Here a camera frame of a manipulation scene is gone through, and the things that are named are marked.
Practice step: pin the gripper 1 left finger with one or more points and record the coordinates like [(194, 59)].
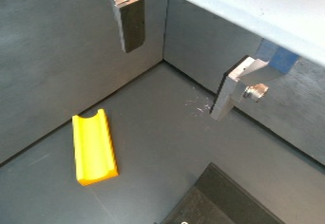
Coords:
[(128, 12)]

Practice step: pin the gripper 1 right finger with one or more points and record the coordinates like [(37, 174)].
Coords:
[(243, 81)]

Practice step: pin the yellow arch object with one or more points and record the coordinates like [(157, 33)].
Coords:
[(93, 152)]

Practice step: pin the black curved fixture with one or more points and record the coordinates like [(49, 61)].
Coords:
[(218, 201)]

